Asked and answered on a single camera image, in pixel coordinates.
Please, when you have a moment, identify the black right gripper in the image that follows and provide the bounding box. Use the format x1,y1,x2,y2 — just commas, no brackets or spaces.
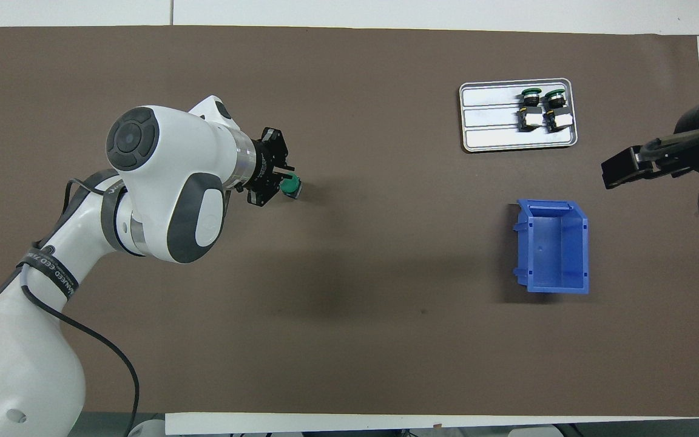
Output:
601,130,699,190

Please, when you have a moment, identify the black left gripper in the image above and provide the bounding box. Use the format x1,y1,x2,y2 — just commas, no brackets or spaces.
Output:
246,127,292,208

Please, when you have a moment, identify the green push button switch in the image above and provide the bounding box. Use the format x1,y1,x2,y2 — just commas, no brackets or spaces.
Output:
280,172,302,200
542,89,573,133
518,87,544,132

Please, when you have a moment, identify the blue plastic storage bin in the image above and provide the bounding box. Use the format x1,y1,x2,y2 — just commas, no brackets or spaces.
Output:
512,199,590,295

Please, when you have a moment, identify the silver metal tray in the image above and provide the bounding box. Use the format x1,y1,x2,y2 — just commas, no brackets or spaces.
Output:
459,78,578,153

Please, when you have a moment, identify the brown table mat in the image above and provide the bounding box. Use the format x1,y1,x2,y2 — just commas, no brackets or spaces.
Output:
0,25,699,418

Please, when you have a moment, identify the white rounded object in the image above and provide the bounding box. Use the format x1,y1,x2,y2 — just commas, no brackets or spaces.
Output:
130,419,166,437

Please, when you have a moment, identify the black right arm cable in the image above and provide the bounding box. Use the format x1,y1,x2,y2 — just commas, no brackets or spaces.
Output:
641,130,699,160

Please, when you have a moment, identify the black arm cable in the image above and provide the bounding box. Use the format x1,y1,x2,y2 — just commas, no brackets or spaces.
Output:
641,130,699,160
22,176,141,437

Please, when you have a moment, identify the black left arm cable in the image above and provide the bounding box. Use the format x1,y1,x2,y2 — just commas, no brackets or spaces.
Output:
22,176,141,437

